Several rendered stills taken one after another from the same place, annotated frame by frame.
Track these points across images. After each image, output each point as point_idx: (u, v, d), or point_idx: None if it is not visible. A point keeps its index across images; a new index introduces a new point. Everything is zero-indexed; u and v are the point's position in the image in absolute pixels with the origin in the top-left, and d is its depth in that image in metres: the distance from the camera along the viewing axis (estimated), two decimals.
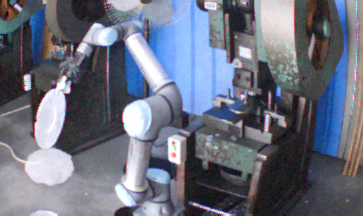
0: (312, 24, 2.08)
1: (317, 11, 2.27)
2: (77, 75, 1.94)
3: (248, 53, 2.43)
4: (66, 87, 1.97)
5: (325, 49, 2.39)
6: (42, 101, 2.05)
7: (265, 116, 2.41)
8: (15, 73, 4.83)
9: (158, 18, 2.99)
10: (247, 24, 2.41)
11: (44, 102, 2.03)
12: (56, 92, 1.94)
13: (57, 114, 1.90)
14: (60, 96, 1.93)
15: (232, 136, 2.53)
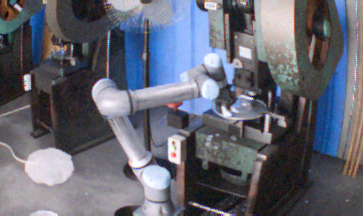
0: (312, 25, 2.08)
1: (317, 9, 2.26)
2: (233, 100, 2.30)
3: (248, 53, 2.43)
4: None
5: (326, 46, 2.39)
6: (265, 105, 2.54)
7: (265, 116, 2.41)
8: (15, 73, 4.83)
9: (158, 18, 2.99)
10: (247, 24, 2.41)
11: (262, 106, 2.53)
12: (224, 117, 2.40)
13: (235, 113, 2.45)
14: (249, 117, 2.41)
15: (232, 136, 2.53)
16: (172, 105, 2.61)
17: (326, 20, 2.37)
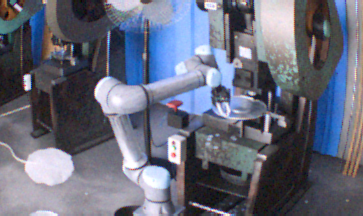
0: (312, 26, 2.09)
1: (316, 7, 2.25)
2: (223, 98, 2.31)
3: (248, 53, 2.43)
4: (227, 106, 2.38)
5: (326, 42, 2.39)
6: (212, 109, 2.50)
7: (265, 116, 2.41)
8: (15, 73, 4.83)
9: (158, 18, 2.99)
10: (247, 24, 2.41)
11: (216, 108, 2.51)
12: (223, 115, 2.41)
13: (245, 102, 2.58)
14: (232, 99, 2.63)
15: (232, 136, 2.53)
16: (172, 105, 2.61)
17: (326, 16, 2.35)
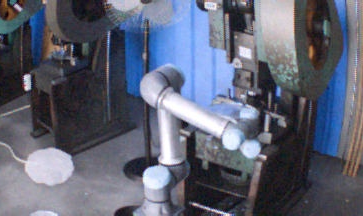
0: None
1: None
2: None
3: (248, 53, 2.43)
4: None
5: None
6: None
7: (265, 116, 2.41)
8: (15, 73, 4.83)
9: (158, 18, 2.99)
10: (247, 24, 2.41)
11: None
12: None
13: (214, 111, 2.44)
14: None
15: None
16: None
17: None
